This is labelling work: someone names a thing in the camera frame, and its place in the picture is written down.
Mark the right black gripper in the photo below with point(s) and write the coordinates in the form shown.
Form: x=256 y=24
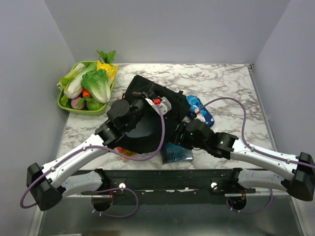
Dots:
x=181 y=129

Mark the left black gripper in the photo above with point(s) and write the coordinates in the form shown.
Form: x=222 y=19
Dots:
x=142 y=98

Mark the shiny blue hologram notebook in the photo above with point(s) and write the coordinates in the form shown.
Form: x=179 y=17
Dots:
x=171 y=153

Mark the black student backpack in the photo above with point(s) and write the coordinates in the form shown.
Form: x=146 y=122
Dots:
x=152 y=130

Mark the blue patterned pencil case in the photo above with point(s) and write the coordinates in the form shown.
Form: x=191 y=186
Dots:
x=198 y=111

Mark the orange treehouse book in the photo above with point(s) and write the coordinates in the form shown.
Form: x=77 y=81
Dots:
x=126 y=152

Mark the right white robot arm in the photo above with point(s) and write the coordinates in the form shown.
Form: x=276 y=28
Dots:
x=286 y=172

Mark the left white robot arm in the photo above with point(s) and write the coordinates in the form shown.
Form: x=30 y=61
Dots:
x=50 y=183

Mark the green plastic basket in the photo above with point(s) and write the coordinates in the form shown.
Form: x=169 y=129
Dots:
x=64 y=102

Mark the yellow leafy vegetable toy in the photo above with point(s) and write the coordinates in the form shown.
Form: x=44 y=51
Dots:
x=111 y=70

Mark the green round vegetable toy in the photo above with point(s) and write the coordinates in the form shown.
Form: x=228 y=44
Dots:
x=93 y=105

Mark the green lettuce toy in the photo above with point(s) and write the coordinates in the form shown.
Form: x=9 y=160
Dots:
x=96 y=83

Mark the orange carrot toy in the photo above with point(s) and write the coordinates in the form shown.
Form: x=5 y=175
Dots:
x=86 y=94

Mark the pink radish toy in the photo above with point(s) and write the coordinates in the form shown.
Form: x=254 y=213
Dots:
x=78 y=103

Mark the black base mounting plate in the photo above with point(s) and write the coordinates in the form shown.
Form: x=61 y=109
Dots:
x=172 y=187

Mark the white bok choy toy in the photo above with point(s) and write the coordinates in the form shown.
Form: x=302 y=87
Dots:
x=70 y=84

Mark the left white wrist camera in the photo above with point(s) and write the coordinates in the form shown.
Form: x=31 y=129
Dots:
x=161 y=104

